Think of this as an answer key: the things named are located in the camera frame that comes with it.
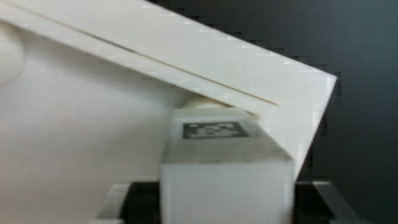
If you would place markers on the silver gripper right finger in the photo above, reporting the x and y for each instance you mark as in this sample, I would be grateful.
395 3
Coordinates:
322 207

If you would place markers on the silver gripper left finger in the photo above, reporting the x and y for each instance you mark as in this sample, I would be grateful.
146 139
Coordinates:
132 204

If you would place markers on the white table leg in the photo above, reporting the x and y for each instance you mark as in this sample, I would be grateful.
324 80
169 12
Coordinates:
226 170

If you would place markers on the white square tabletop part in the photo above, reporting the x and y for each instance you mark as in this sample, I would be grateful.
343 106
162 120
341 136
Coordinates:
107 62

